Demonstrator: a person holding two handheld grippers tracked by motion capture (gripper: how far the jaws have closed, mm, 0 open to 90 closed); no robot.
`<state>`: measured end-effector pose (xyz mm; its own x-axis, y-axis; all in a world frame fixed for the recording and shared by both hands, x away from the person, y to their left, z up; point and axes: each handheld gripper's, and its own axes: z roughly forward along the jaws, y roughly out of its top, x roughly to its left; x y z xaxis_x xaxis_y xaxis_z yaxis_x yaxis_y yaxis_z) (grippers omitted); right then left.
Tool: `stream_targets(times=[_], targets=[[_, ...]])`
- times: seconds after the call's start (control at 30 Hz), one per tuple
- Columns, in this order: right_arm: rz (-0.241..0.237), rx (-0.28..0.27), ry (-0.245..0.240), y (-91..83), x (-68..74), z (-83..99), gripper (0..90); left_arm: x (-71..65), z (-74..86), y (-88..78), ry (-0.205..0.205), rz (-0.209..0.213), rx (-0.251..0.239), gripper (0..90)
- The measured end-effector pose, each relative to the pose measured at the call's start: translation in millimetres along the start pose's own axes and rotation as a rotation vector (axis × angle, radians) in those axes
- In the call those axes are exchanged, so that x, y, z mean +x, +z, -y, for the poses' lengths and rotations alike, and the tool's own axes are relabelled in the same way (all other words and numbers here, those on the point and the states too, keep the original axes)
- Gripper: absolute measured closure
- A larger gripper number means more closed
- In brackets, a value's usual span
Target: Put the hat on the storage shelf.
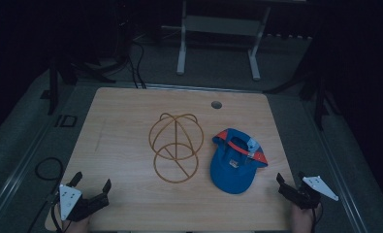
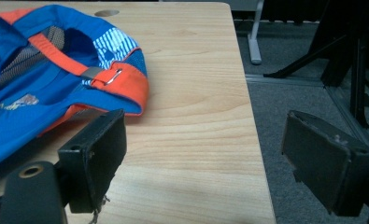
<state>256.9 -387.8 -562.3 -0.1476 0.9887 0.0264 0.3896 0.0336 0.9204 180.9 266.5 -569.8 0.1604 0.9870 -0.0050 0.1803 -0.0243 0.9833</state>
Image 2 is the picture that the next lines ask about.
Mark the grey metal table leg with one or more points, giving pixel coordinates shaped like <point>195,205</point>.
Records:
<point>254,37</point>

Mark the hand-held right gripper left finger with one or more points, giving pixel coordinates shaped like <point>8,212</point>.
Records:
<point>93,155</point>

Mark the black metal stand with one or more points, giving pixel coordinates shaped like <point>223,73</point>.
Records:
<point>344,56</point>

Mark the blue and orange cap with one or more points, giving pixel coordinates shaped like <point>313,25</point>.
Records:
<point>53,77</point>

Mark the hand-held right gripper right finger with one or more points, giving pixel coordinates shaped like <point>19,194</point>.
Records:
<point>322,161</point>

